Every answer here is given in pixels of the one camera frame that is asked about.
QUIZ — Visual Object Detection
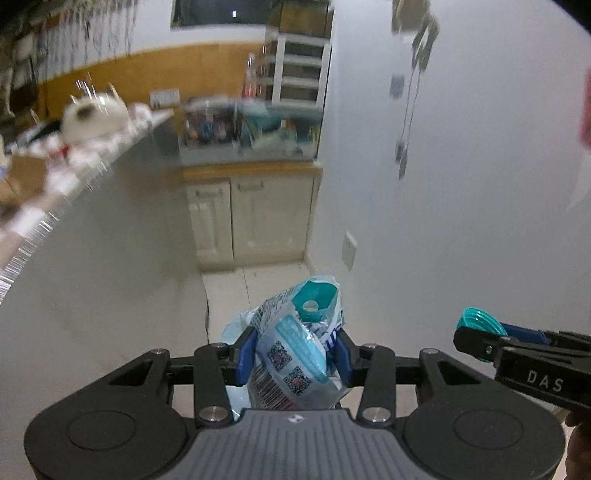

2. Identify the clear plastic storage box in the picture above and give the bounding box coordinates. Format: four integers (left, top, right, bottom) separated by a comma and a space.
181, 98, 242, 149

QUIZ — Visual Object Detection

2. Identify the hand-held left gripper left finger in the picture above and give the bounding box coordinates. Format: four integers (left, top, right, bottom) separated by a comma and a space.
90, 325, 257, 428

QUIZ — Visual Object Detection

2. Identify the cream floor cabinet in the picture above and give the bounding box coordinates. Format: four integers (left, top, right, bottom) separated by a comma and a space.
181, 164, 324, 274

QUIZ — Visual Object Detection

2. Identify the clear plastic bottle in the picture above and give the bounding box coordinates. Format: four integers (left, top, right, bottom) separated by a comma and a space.
243, 52, 260, 100

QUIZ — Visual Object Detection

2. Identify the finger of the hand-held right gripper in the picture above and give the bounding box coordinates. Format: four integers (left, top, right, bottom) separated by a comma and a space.
501, 323, 591, 354
453, 325, 518, 366

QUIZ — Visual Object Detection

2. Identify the teal bottle cap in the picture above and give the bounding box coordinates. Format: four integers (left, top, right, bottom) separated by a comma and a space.
459, 307, 507, 337

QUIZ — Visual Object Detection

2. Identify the brown cardboard box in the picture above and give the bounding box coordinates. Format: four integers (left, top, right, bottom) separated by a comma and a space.
0, 154, 48, 207

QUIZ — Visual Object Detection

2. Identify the white fringed wall hanging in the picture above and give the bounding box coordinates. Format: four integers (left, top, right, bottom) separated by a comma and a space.
39, 0, 140, 77

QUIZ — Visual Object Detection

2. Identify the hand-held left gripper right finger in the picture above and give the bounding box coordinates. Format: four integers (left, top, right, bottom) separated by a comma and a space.
335, 329, 498, 424

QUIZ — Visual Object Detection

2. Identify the white drawer unit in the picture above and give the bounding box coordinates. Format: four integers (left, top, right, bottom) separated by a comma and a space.
271, 33, 334, 110

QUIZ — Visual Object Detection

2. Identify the white wall switch plate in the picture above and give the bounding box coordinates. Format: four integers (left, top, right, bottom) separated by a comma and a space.
342, 232, 358, 271

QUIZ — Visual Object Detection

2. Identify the plastic wet wipes packet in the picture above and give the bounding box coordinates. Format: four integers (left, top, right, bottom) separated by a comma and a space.
223, 274, 355, 412

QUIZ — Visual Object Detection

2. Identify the white cat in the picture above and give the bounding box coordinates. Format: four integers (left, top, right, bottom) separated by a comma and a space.
61, 90, 129, 142

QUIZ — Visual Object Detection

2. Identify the pink wall poster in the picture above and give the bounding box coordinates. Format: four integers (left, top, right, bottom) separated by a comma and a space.
577, 68, 591, 149

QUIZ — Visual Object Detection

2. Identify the dark window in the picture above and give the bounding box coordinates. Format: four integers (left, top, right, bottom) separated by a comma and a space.
170, 0, 279, 31

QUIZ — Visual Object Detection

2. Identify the black floor cable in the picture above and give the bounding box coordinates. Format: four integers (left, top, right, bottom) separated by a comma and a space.
202, 272, 214, 344

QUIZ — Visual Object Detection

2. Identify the white double wall socket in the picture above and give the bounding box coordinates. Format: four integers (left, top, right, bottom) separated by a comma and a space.
150, 89, 181, 110

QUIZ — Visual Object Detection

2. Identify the person's right hand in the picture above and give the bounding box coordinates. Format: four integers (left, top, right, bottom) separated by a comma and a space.
565, 408, 591, 480

